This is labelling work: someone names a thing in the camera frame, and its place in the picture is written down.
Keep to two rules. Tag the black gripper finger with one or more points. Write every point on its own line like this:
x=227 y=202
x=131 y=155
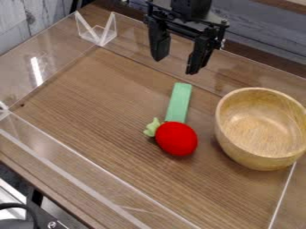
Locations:
x=159 y=39
x=199 y=56

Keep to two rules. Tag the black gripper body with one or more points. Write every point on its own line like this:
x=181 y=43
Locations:
x=187 y=18

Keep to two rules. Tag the red plush strawberry toy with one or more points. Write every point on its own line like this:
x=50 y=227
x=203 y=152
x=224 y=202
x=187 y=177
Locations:
x=173 y=137

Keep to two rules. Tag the green rectangular foam block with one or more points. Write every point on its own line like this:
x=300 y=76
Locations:
x=177 y=104

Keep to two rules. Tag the light wooden bowl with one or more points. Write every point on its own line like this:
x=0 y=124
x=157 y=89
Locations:
x=260 y=128

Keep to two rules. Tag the clear acrylic table barrier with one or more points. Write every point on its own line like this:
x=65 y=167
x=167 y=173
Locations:
x=104 y=201

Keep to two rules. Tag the clear acrylic corner bracket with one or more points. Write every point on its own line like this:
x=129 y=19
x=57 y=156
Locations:
x=98 y=35

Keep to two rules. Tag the black table clamp bracket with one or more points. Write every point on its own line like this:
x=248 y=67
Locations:
x=49 y=219

